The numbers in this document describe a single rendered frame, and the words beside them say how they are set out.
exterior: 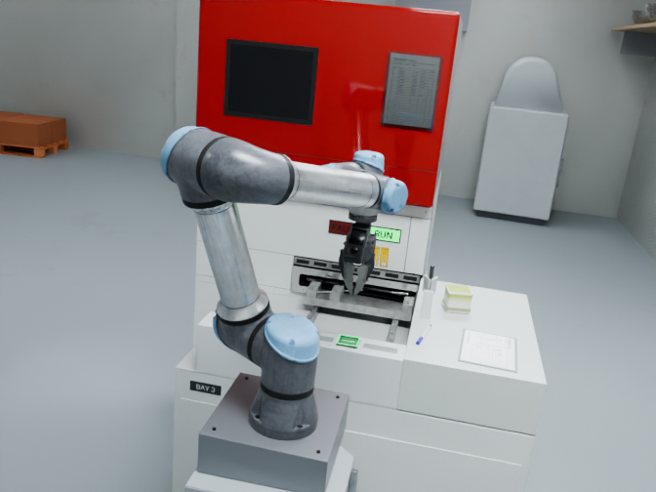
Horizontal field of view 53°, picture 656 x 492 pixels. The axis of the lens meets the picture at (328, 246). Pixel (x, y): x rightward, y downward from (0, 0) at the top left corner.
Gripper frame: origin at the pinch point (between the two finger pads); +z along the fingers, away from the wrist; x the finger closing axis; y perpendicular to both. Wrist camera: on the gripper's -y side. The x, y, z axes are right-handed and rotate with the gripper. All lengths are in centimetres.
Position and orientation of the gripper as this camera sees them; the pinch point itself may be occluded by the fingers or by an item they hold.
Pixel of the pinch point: (352, 291)
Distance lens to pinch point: 169.5
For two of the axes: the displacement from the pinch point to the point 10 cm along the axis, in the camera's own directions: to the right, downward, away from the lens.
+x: -9.8, -1.5, 1.7
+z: -0.9, 9.5, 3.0
